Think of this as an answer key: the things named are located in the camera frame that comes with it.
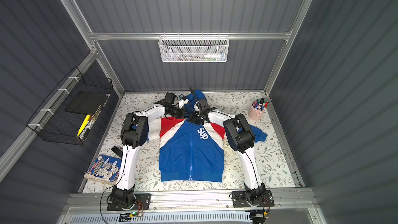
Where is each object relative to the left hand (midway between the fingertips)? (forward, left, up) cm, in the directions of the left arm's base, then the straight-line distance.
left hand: (194, 117), depth 101 cm
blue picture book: (-32, +47, -1) cm, 57 cm away
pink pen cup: (0, -39, +6) cm, 40 cm away
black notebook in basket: (-7, +54, +24) cm, 60 cm away
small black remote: (-23, +43, -1) cm, 49 cm away
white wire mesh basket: (+33, -10, +31) cm, 46 cm away
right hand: (-1, +3, -1) cm, 3 cm away
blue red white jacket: (-22, +2, -3) cm, 23 cm away
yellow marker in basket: (-20, +50, +22) cm, 58 cm away
